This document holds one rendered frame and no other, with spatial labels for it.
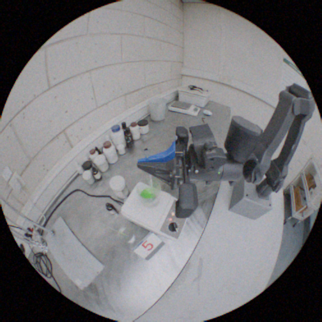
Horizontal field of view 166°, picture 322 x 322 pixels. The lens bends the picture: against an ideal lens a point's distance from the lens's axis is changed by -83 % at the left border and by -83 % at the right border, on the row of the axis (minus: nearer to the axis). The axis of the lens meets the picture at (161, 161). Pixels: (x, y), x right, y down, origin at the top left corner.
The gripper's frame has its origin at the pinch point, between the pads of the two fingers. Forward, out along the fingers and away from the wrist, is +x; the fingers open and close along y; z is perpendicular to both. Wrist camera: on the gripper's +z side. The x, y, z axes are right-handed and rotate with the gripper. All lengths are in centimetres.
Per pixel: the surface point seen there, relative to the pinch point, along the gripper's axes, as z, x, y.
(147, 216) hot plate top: -16.8, 2.7, 5.4
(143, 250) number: -23.4, 3.7, 16.0
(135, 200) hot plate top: -16.8, 7.0, 0.7
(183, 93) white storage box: -16, -17, -107
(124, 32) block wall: 43, 24, -63
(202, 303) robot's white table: -26, -18, 41
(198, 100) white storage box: -20, -31, -100
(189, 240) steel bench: -25.7, -11.2, 11.6
